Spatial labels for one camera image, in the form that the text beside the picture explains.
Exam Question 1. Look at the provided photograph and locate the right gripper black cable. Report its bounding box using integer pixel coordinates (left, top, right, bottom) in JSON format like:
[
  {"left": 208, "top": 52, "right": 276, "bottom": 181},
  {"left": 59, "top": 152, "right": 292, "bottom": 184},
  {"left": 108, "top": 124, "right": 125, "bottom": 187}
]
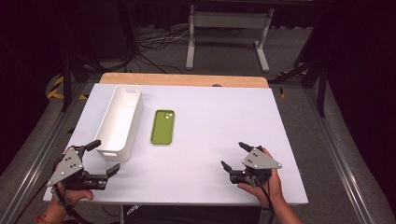
[{"left": 252, "top": 177, "right": 276, "bottom": 224}]

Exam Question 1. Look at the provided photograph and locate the person's black clothing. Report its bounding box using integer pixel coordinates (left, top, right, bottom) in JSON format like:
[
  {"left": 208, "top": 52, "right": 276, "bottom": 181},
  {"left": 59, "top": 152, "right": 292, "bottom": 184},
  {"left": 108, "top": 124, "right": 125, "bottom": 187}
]
[{"left": 122, "top": 203, "right": 263, "bottom": 224}]

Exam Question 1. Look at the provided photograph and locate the person's right hand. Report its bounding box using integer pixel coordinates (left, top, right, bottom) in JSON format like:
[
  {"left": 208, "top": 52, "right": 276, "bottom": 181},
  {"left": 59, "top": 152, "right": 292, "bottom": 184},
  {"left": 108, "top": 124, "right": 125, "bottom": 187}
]
[{"left": 237, "top": 147, "right": 285, "bottom": 208}]

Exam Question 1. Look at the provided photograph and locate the person's left hand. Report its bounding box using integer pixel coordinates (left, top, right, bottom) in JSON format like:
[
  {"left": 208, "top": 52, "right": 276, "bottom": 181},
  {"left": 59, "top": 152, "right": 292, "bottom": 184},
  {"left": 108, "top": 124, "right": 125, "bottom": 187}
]
[{"left": 50, "top": 182, "right": 94, "bottom": 207}]

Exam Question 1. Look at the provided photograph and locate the yellow black floor tape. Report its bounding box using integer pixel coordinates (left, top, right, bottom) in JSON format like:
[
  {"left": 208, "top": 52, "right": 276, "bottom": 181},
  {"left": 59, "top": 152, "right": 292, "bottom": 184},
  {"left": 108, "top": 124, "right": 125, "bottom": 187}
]
[{"left": 46, "top": 76, "right": 89, "bottom": 101}]

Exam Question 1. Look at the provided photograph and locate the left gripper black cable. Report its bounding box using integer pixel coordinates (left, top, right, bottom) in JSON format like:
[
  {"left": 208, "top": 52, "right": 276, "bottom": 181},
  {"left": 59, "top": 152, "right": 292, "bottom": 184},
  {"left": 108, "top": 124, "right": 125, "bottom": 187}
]
[{"left": 50, "top": 185, "right": 95, "bottom": 224}]

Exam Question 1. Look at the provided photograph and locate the light wooden table board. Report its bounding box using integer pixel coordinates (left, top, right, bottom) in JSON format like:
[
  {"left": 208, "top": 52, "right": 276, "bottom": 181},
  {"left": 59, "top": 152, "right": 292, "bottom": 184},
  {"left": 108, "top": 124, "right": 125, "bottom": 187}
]
[{"left": 99, "top": 72, "right": 270, "bottom": 89}]

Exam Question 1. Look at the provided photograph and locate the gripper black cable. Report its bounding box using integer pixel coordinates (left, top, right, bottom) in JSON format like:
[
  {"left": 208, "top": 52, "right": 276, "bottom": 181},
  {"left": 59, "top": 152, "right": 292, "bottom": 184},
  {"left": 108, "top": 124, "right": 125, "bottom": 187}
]
[
  {"left": 50, "top": 185, "right": 95, "bottom": 224},
  {"left": 252, "top": 177, "right": 276, "bottom": 224}
]

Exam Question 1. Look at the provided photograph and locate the black tripod stand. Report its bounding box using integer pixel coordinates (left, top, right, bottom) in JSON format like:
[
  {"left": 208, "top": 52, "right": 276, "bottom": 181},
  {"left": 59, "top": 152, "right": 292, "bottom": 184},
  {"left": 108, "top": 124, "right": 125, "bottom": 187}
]
[
  {"left": 59, "top": 3, "right": 139, "bottom": 113},
  {"left": 268, "top": 12, "right": 331, "bottom": 119}
]

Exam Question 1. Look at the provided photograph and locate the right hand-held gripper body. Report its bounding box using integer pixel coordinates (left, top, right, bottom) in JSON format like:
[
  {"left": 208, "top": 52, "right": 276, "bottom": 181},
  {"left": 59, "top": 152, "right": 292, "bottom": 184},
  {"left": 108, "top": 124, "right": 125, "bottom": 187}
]
[{"left": 229, "top": 146, "right": 283, "bottom": 186}]

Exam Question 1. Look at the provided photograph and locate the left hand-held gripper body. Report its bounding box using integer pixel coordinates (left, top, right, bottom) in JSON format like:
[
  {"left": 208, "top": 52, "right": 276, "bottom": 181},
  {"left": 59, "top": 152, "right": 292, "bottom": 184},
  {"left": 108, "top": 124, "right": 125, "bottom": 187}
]
[{"left": 46, "top": 145, "right": 108, "bottom": 191}]

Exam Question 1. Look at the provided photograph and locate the aluminium floor rail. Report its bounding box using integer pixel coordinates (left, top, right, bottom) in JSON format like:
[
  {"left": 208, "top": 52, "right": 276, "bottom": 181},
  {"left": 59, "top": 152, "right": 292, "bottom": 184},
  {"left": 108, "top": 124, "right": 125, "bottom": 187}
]
[
  {"left": 0, "top": 83, "right": 92, "bottom": 224},
  {"left": 303, "top": 88, "right": 376, "bottom": 224}
]

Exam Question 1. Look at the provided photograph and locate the bundle of floor cables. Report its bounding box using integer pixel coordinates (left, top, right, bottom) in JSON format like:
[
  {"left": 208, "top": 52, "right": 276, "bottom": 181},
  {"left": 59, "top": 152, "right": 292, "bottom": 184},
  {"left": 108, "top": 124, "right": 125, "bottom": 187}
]
[{"left": 133, "top": 27, "right": 191, "bottom": 75}]

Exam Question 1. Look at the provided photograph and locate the white plastic storage bin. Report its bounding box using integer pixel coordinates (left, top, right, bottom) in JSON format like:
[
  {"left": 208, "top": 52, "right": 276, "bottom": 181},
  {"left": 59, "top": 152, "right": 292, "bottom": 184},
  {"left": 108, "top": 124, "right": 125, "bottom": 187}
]
[{"left": 94, "top": 84, "right": 145, "bottom": 162}]

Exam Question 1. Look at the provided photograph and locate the green phone case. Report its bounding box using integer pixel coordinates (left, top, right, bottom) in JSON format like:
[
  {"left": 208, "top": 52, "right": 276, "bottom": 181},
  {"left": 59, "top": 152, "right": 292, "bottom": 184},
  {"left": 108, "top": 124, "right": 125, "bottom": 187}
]
[{"left": 149, "top": 109, "right": 176, "bottom": 147}]

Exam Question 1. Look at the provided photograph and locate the white metal stand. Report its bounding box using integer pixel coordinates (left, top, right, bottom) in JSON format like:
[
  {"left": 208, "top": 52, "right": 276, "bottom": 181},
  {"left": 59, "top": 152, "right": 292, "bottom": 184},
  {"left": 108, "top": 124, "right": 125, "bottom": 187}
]
[{"left": 185, "top": 4, "right": 276, "bottom": 74}]

